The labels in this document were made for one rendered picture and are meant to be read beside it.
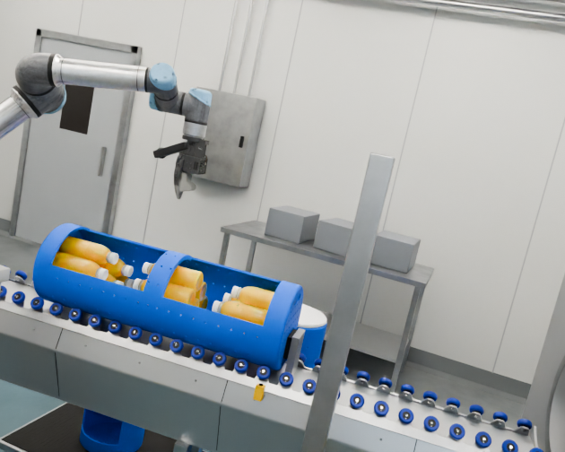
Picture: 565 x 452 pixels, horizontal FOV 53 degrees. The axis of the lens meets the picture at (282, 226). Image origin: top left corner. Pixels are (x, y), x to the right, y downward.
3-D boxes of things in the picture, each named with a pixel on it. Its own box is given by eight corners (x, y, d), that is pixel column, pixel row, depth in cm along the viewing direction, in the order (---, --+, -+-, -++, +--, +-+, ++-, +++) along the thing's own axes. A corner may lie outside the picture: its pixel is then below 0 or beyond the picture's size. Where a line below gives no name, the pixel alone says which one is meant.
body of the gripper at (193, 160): (196, 176, 184) (203, 139, 182) (172, 170, 186) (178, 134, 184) (205, 176, 191) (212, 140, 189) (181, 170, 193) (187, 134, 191)
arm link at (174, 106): (151, 74, 178) (186, 82, 179) (155, 91, 189) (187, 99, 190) (144, 97, 176) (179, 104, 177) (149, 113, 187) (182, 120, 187)
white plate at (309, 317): (342, 323, 221) (341, 325, 221) (295, 298, 241) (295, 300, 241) (288, 327, 203) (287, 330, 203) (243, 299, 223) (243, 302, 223)
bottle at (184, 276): (193, 294, 189) (143, 280, 192) (201, 290, 195) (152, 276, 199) (197, 273, 188) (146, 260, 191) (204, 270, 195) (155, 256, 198)
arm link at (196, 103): (189, 87, 188) (214, 92, 188) (183, 120, 190) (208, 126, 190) (186, 85, 180) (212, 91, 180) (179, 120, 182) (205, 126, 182)
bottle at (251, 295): (286, 317, 181) (232, 300, 184) (289, 320, 187) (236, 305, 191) (293, 295, 183) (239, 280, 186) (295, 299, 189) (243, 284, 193)
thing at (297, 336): (289, 384, 183) (299, 338, 180) (277, 380, 184) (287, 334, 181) (295, 372, 192) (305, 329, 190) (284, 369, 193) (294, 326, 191)
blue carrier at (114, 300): (271, 385, 174) (291, 297, 170) (26, 308, 192) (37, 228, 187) (291, 353, 202) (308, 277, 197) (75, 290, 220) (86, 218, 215)
